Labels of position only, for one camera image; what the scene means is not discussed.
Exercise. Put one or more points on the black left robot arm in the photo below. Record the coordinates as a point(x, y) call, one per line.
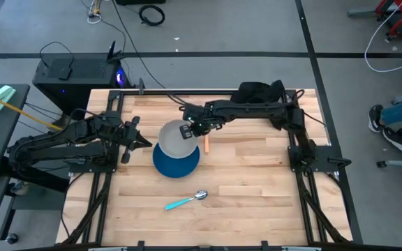
point(65, 134)

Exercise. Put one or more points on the person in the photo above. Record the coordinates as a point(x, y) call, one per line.
point(400, 115)

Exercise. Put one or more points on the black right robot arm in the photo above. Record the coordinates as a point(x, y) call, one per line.
point(257, 108)

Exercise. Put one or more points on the mint green stapler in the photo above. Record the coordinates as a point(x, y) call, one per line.
point(0, 97)

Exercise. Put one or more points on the black cloth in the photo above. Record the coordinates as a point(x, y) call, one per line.
point(257, 90)

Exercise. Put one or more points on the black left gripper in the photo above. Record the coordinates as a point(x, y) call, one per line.
point(127, 136)

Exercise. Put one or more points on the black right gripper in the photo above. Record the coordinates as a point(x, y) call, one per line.
point(204, 116)

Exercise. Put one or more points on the black desk caster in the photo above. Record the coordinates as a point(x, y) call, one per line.
point(12, 238)

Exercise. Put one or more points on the black computer tower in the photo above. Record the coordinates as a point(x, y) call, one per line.
point(82, 80)

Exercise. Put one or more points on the dark blue plate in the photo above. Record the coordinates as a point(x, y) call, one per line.
point(176, 167)

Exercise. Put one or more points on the grey bowl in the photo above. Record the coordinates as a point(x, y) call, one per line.
point(173, 139)

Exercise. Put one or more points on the black metal table frame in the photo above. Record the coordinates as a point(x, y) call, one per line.
point(204, 92)

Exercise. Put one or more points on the black antenna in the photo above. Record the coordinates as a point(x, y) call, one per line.
point(112, 52)

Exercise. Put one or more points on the small black box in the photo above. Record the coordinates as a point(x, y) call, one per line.
point(65, 73)

